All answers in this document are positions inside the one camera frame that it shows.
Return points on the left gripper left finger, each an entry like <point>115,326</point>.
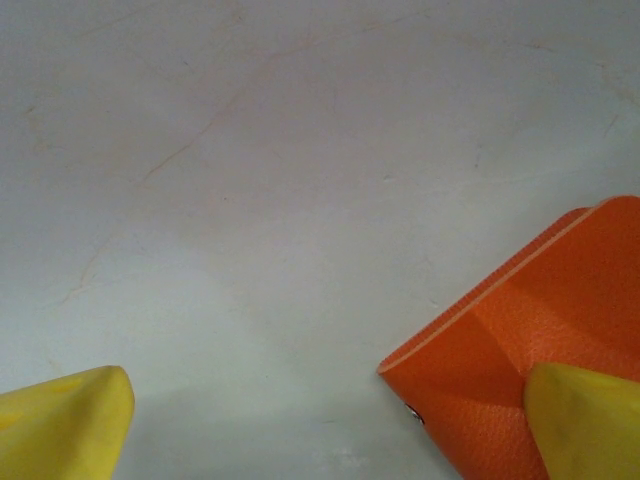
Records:
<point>65,430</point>

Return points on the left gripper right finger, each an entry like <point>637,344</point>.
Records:
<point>590,430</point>

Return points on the orange card holder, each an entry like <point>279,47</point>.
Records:
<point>550,300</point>

